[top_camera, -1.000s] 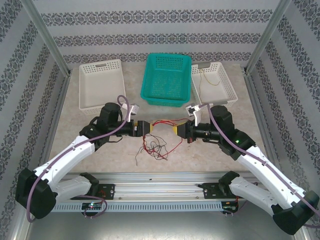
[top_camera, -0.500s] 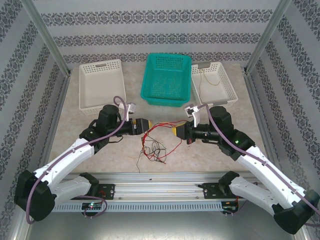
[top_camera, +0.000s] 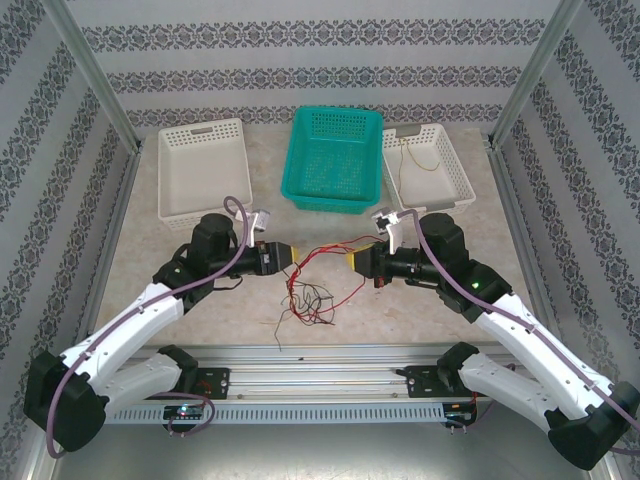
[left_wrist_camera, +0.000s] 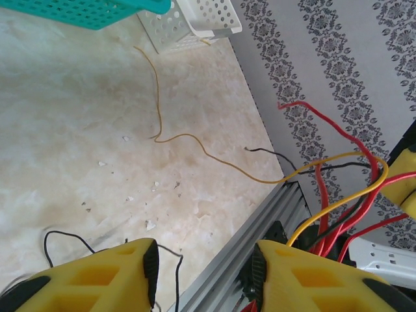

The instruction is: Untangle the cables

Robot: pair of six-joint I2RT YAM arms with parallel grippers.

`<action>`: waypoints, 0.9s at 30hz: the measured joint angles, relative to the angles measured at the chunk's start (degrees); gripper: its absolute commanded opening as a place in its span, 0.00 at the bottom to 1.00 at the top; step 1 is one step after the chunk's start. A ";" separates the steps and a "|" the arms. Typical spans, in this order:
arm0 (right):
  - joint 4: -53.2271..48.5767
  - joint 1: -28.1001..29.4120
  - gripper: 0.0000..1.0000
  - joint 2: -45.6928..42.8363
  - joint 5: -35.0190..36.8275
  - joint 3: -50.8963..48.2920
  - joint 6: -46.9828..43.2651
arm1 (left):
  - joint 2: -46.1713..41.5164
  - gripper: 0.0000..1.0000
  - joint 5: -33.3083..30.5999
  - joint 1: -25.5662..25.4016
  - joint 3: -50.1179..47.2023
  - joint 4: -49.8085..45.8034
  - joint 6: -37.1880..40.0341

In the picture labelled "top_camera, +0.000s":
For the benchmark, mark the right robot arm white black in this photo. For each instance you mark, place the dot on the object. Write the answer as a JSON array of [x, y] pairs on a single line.
[[530, 345]]

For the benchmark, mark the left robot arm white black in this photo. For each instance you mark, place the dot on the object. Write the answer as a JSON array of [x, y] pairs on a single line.
[[125, 325]]

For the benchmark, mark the large white plastic basket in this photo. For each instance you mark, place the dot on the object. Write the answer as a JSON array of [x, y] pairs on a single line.
[[205, 170]]

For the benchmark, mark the teal plastic basket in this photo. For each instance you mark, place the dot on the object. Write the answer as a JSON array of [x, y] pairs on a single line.
[[330, 165]]

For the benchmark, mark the grey metal panel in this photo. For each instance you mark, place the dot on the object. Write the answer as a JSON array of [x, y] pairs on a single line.
[[320, 450]]

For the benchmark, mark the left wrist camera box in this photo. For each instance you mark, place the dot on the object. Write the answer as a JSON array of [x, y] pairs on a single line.
[[260, 221]]

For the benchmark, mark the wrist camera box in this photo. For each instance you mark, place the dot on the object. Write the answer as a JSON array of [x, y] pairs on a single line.
[[392, 225], [260, 221]]

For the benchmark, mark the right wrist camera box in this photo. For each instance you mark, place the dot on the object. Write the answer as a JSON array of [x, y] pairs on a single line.
[[392, 225]]

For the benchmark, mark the aluminium table side rail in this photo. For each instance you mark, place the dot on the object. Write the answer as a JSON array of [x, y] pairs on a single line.
[[527, 240], [109, 240]]

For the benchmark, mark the aluminium mounting rail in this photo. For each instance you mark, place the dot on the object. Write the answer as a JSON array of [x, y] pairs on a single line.
[[320, 375]]

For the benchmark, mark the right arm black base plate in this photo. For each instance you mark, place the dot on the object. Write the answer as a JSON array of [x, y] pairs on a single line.
[[420, 382]]

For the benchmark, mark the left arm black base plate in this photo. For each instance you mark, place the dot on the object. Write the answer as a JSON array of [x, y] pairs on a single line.
[[220, 382]]

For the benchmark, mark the aluminium frame post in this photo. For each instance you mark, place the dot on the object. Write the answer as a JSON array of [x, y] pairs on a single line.
[[532, 75], [95, 75]]

